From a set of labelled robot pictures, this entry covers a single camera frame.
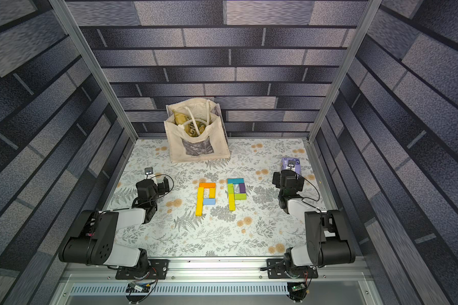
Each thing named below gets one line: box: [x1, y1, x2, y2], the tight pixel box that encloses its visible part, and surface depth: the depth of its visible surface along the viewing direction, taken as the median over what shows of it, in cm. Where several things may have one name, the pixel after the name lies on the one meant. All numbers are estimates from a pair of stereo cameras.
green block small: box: [227, 183, 234, 194], surface depth 99 cm
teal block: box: [227, 177, 245, 185], surface depth 102 cm
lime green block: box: [234, 193, 248, 201], surface depth 96 cm
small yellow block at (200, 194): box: [196, 186, 205, 204], surface depth 96 cm
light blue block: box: [203, 198, 216, 205], surface depth 94 cm
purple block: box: [239, 183, 247, 194], surface depth 99 cm
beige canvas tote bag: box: [164, 97, 231, 163], surface depth 99 cm
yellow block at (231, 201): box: [228, 193, 236, 211], surface depth 94 cm
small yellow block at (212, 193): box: [208, 188, 216, 199], surface depth 97 cm
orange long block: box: [199, 182, 216, 189], surface depth 100 cm
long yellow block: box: [195, 193, 205, 217], surface depth 93 cm
